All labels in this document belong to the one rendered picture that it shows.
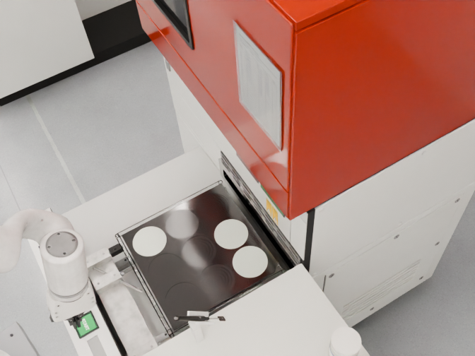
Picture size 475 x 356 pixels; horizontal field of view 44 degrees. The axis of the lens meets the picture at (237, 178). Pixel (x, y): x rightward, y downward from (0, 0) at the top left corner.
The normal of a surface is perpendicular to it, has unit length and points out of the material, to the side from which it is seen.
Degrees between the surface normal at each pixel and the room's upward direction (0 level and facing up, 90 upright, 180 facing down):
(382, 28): 90
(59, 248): 11
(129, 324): 0
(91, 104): 0
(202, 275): 0
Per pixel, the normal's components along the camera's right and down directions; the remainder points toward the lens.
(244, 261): -0.06, -0.57
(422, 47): 0.51, 0.69
